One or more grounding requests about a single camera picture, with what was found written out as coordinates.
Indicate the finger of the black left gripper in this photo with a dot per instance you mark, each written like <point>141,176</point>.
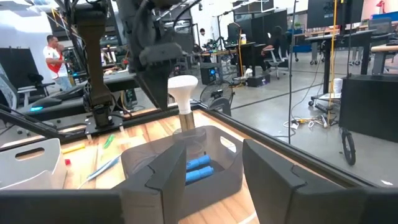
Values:
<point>157,84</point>

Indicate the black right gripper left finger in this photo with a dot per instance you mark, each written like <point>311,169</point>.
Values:
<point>161,193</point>

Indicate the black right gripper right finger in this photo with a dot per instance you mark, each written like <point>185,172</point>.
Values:
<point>280,199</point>

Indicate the teal slim marker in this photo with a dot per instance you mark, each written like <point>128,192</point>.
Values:
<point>104,168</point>

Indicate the green slim marker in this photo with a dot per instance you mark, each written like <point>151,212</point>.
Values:
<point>109,141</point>

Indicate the short yellow marker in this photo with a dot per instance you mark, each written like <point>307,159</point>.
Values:
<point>73,148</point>

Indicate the light grey plastic bin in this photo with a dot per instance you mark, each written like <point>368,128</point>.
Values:
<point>31,174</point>

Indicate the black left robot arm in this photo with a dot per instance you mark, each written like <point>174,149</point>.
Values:
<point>93,62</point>

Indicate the white bulb table lamp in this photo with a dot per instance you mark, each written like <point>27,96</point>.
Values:
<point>183,90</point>

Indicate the person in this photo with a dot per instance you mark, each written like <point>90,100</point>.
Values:
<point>202,35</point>
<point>56,62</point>
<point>275,43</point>

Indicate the black computer tower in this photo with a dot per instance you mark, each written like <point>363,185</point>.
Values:
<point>210,74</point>

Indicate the dark grey plastic bin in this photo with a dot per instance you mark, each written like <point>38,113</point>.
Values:
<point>217,183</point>

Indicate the small red piece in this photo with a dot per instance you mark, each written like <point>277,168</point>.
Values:
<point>67,162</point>

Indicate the black floor box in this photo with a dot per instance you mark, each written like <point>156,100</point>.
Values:
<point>258,81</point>

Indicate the grey office chair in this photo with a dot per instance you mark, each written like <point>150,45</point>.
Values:
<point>273,63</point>

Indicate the black office chair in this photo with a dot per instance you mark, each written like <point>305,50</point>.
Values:
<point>35,79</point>

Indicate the white paper roll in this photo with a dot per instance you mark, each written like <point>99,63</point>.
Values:
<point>337,85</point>

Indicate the black cabinet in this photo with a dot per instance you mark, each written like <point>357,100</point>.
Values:
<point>370,109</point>

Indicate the large black monitor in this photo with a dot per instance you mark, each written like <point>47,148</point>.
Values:
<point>323,12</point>

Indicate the black standing desk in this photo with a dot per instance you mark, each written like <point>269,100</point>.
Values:
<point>342,35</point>

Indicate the black aluminium table frame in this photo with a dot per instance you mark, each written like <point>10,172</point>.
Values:
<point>280,143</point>

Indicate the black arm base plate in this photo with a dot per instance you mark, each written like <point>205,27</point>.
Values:
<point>93,127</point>

